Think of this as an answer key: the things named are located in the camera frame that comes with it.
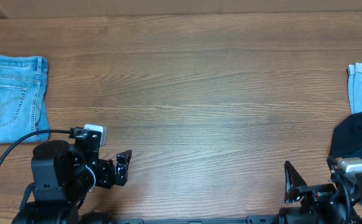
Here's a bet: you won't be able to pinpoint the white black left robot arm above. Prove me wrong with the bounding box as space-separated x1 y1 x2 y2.
13 125 132 224

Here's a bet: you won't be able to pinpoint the blue denim jeans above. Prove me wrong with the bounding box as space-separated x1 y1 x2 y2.
0 55 50 144

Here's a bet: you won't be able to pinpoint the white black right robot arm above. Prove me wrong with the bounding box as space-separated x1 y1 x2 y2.
271 157 362 224

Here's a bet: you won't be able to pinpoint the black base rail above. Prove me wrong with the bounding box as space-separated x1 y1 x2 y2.
109 215 275 224

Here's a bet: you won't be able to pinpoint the black garment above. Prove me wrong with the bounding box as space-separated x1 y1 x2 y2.
330 112 362 158

